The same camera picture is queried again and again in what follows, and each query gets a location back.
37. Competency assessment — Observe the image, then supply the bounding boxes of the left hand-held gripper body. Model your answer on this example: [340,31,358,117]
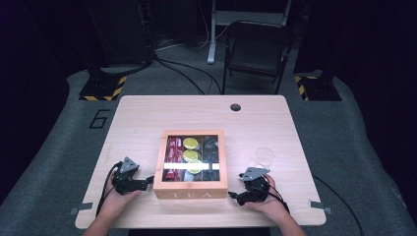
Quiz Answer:
[111,156,141,197]

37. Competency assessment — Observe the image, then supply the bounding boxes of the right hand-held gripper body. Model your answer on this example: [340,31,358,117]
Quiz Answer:
[238,166,271,207]

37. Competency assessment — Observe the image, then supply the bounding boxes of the wooden tea box glass lid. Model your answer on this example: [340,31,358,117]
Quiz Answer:
[152,129,229,201]

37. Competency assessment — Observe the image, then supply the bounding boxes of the person's right hand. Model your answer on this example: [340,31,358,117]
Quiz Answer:
[244,173,291,224]

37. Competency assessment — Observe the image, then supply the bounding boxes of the person's left hand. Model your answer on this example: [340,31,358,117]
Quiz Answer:
[103,182,143,220]

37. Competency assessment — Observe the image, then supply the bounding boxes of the clear glass cup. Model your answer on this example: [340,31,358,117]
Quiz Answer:
[253,147,276,169]

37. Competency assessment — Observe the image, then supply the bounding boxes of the red tea packets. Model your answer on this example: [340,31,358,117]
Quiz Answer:
[164,136,185,181]

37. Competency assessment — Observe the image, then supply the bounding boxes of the yellow round capsule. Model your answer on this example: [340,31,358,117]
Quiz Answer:
[182,148,201,163]
[186,158,205,175]
[182,137,201,150]

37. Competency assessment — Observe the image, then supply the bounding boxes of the dark tea packets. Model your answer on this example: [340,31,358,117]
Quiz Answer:
[202,135,220,182]

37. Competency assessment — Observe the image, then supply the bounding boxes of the black striped stand base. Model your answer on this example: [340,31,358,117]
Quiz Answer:
[293,70,343,102]
[78,74,128,102]

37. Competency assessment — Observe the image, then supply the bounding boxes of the black folding chair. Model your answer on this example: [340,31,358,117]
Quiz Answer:
[221,20,296,96]

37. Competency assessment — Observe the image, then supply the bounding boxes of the dark cabinet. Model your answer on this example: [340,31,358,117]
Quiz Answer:
[86,0,155,67]

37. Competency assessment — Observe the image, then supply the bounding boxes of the white metal stand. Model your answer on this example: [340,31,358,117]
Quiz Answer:
[207,0,293,65]

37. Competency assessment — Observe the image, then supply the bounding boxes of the right hand-held gripper cable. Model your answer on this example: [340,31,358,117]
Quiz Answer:
[266,182,291,214]

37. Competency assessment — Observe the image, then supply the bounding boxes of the hand-held gripper cable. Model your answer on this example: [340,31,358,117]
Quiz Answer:
[266,182,291,214]
[94,160,124,218]

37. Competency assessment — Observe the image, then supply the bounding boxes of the left hand-held gripper cable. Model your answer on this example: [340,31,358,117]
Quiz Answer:
[94,160,124,218]

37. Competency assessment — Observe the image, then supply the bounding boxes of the grey table bracket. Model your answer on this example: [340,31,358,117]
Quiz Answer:
[308,199,333,216]
[68,202,94,217]

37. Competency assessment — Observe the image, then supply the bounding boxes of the black floor cable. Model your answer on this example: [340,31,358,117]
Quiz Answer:
[312,175,366,236]
[155,56,224,95]
[153,58,207,96]

